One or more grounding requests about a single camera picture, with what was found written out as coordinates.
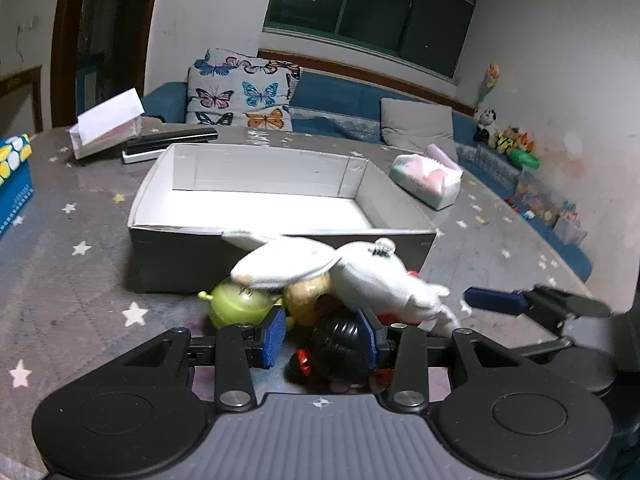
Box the grey pillow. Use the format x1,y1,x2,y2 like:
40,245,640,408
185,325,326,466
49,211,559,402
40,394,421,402
380,97,459,161

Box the dark window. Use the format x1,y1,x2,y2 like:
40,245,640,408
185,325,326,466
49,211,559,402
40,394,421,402
263,0,484,81

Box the butterfly print pillow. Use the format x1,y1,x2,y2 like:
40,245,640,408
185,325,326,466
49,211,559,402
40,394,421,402
185,47,302,131

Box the brown wooden door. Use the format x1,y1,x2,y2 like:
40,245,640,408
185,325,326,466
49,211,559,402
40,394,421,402
50,0,166,129

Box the tan peanut toy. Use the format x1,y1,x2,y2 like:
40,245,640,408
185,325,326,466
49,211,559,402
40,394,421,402
282,272,335,326

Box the panda plush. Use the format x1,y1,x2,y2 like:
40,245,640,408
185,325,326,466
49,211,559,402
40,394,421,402
472,107,499,144

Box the pink tissue pack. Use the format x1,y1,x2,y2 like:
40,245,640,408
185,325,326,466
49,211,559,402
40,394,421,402
390,143,464,211

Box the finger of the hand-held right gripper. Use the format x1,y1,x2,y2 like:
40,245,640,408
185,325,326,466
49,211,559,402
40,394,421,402
464,284,613,333

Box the white plush rabbit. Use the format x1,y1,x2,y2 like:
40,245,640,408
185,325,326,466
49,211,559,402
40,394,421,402
221,230,459,336

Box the colourful small plush toys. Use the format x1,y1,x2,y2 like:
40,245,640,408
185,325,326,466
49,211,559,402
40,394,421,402
495,125,536,157

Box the blue dotted box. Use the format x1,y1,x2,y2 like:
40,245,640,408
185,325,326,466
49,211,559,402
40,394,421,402
0,132,35,237

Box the clear box with paper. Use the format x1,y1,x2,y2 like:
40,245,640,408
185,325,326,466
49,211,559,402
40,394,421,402
69,88,146,161

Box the black flat device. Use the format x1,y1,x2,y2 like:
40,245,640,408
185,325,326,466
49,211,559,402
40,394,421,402
122,126,219,164

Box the colourful bouquet toy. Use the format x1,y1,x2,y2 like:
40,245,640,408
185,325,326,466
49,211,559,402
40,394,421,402
475,62,501,111

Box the green alien toy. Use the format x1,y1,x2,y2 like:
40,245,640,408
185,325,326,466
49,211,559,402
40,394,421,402
197,280,296,331

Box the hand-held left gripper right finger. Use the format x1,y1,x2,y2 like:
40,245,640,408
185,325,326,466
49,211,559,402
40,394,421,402
356,307,525,415

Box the grey cardboard box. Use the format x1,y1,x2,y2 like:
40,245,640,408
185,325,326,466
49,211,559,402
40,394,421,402
127,143,439,295

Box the black-haired doll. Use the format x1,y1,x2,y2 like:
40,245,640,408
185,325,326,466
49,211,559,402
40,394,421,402
285,305,397,396

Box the grey star-patterned mat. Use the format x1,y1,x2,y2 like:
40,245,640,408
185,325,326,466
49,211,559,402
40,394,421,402
0,125,601,480

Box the small clear box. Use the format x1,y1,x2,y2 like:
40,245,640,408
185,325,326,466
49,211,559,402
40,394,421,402
552,205,589,247

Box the clear storage box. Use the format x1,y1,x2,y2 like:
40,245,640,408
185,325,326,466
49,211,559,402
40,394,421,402
510,167,564,229

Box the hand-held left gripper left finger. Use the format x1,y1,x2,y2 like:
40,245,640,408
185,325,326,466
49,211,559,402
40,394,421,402
120,307,288,413

